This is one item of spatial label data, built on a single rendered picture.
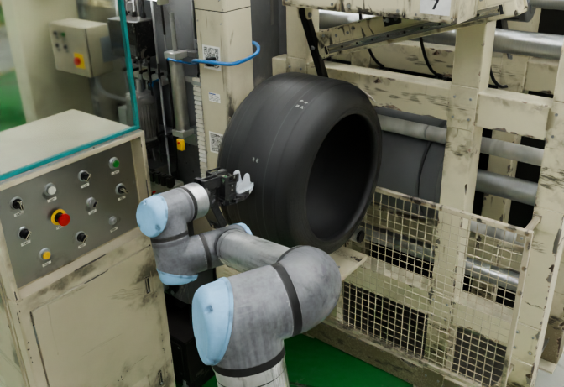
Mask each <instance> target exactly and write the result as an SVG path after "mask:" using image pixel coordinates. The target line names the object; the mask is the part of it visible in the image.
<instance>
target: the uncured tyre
mask: <svg viewBox="0 0 564 387"><path fill-rule="evenodd" d="M266 83H267V84H271V85H274V86H271V85H267V84H266ZM279 86H282V87H279ZM301 98H303V99H306V100H307V101H309V102H310V103H309V104H308V105H307V106H306V107H305V109H304V110H303V111H301V110H300V109H298V108H295V107H294V106H295V104H296V103H297V102H298V101H299V100H300V99H301ZM253 154H254V155H257V156H260V161H259V164H258V165H255V164H251V163H250V162H251V158H252V155H253ZM381 159H382V132H381V127H380V122H379V118H378V115H377V113H376V112H375V110H374V108H373V105H372V103H371V102H370V101H369V99H368V97H367V95H366V94H365V93H364V92H363V91H362V90H361V89H360V88H358V87H357V86H354V85H353V84H351V83H349V82H347V81H343V80H338V79H333V78H328V77H324V76H315V75H311V74H306V73H301V72H287V73H281V74H278V75H275V76H271V77H270V78H268V79H266V80H264V81H262V82H261V83H260V84H258V85H257V86H256V87H255V88H254V89H253V90H252V91H251V92H250V93H249V94H248V95H247V96H246V97H245V99H244V100H243V101H242V102H241V104H240V105H239V106H238V108H237V109H236V111H235V112H234V114H233V115H232V117H231V119H230V121H229V123H228V125H227V128H226V130H225V133H224V134H223V137H222V142H221V145H220V149H219V153H218V157H217V167H220V169H224V170H227V172H228V173H230V174H232V175H233V172H234V171H235V170H239V172H240V176H241V179H242V180H243V177H244V175H245V174H247V173H248V174H249V177H250V182H252V183H253V189H252V191H251V193H250V194H249V196H248V197H247V198H246V199H245V200H244V201H240V202H237V203H234V204H232V205H228V206H223V205H221V209H222V214H223V216H224V218H225V220H226V222H227V224H228V225H229V226H230V225H232V224H234V223H244V224H246V225H247V227H248V228H249V229H250V231H251V233H252V235H253V236H256V237H259V238H262V239H265V240H268V241H270V242H273V243H277V244H280V245H282V246H285V247H287V248H293V247H295V246H300V245H307V246H311V247H315V248H318V249H320V250H322V251H324V252H326V253H327V254H331V253H333V252H334V251H336V250H338V249H339V248H340V247H341V246H342V245H343V244H344V243H345V242H346V241H347V240H348V239H349V238H350V237H351V236H352V235H353V234H354V232H355V231H356V230H357V228H358V226H359V224H360V223H361V221H362V220H363V218H364V216H365V214H366V212H367V210H368V207H369V205H370V202H371V201H372V198H373V194H374V191H375V188H376V185H377V182H378V178H379V172H380V166H381Z"/></svg>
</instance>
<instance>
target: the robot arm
mask: <svg viewBox="0 0 564 387"><path fill-rule="evenodd" d="M213 170H216V171H213ZM211 171H213V172H211ZM252 189H253V183H252V182H250V177H249V174H248V173H247V174H245V175H244V177H243V180H242V179H241V176H240V172H239V170H235V171H234V172H233V175H232V174H230V173H228V172H227V170H224V169H220V167H217V168H215V169H212V170H208V171H206V178H203V179H202V178H199V177H196V178H194V183H190V184H187V185H184V186H180V187H177V188H175V189H173V190H170V191H166V192H163V193H160V194H155V195H152V196H151V197H149V198H146V199H144V200H142V201H141V202H140V203H139V205H138V209H137V214H136V218H137V223H138V226H139V227H140V230H141V232H142V233H143V234H144V235H146V236H148V237H150V240H151V244H152V248H153V252H154V258H155V263H156V266H157V268H156V269H157V271H158V273H159V278H160V281H161V282H162V283H164V284H166V285H183V284H187V283H190V282H192V281H194V280H196V279H197V277H198V274H197V273H199V272H202V271H205V270H208V269H212V268H216V267H218V266H222V265H224V264H225V265H227V266H231V267H232V268H234V269H236V270H237V271H239V272H241V273H240V274H237V275H232V276H229V277H227V278H226V277H222V278H219V279H218V280H216V281H213V282H211V283H209V284H206V285H203V286H201V287H200V288H198V289H197V291H196V293H195V294H194V297H193V301H192V323H193V330H194V336H195V338H196V346H197V350H198V353H199V355H200V358H201V361H202V362H203V363H204V364H205V365H211V366H212V369H213V371H214V372H215V374H216V378H217V386H218V387H290V382H289V378H288V373H287V368H286V363H285V345H284V340H285V339H286V338H289V337H293V336H296V335H299V334H301V333H303V332H307V331H308V330H310V329H312V328H313V327H315V326H317V325H318V324H320V323H321V322H322V321H324V320H325V319H326V318H327V317H328V316H329V315H330V313H331V312H332V310H333V309H334V308H335V306H336V304H337V302H338V300H339V297H340V294H341V290H342V278H341V274H340V271H339V268H338V267H337V264H336V262H335V261H334V259H333V258H332V257H331V256H330V255H329V254H327V253H326V252H324V251H322V250H320V249H318V248H315V247H311V246H307V245H300V246H295V247H293V248H287V247H285V246H282V245H280V244H277V243H273V242H270V241H268V240H265V239H262V238H259V237H256V236H253V235H252V233H251V231H250V229H249V228H248V227H247V225H246V224H244V223H234V224H232V225H230V226H227V227H226V225H227V222H226V220H225V218H224V216H223V215H222V212H221V210H220V208H219V206H220V205H223V206H228V205H232V204H234V203H237V202H240V201H244V200H245V199H246V198H247V197H248V196H249V194H250V193H251V191H252ZM204 216H205V217H206V219H207V221H208V222H209V224H210V226H211V227H213V228H215V230H211V231H208V232H205V233H200V234H197V235H193V236H189V234H188V231H187V226H186V224H187V223H188V222H191V221H194V220H196V219H198V218H200V217H204Z"/></svg>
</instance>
